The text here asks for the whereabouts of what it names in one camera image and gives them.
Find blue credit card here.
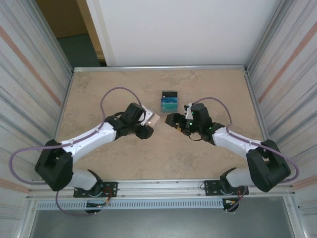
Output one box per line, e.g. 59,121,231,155
160,97,179,105

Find aluminium table side rail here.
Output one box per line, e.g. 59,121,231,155
244,69,291,180
41,70,75,181

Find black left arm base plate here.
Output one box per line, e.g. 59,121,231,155
73,181,118,198

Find translucent corrugated side panel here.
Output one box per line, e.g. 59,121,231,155
0,0,74,238
246,0,317,238

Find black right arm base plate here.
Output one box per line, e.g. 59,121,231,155
203,180,249,197

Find slotted grey cable duct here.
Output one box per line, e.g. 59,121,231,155
36,199,225,211

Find aluminium mounting rail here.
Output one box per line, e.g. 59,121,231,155
29,178,297,200

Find grey metal shelf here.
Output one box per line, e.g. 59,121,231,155
29,208,302,238

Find teal credit card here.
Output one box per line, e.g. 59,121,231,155
160,103,179,113

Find blue green card box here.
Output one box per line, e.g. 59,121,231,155
158,90,180,115

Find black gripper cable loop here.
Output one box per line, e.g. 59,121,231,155
185,130,202,144

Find aluminium table end rail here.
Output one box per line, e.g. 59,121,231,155
73,64,248,73

